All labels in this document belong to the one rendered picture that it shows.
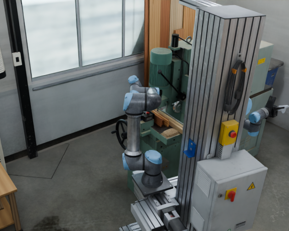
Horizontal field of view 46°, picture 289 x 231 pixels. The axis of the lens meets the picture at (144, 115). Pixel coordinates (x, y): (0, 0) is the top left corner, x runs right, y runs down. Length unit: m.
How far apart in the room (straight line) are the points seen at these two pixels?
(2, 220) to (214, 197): 1.93
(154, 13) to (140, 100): 2.30
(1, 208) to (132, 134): 1.55
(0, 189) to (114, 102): 2.09
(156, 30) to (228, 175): 2.78
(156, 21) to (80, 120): 1.54
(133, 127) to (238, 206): 0.79
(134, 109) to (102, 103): 2.28
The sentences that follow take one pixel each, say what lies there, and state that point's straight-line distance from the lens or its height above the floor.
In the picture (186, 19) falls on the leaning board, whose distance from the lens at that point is 4.72.
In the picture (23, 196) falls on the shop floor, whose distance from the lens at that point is 3.67.
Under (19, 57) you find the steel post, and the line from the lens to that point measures 3.57.
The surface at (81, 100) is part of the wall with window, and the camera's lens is 4.20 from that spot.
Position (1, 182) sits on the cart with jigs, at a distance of 3.05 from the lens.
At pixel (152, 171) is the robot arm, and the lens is 2.32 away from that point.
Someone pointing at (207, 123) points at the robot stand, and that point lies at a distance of 1.89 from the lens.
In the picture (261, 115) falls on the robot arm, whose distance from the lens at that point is 2.56.
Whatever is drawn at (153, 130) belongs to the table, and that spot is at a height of 0.89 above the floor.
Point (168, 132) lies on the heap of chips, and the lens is 2.77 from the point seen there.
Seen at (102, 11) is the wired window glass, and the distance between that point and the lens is 4.10.
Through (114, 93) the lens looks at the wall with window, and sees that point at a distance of 4.45.
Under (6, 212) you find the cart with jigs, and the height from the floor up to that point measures 0.18.
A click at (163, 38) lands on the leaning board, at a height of 1.11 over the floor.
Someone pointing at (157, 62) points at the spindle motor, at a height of 1.43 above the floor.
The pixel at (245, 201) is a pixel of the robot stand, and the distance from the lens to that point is 2.10.
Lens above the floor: 2.39
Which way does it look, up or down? 29 degrees down
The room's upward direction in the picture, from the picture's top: 2 degrees clockwise
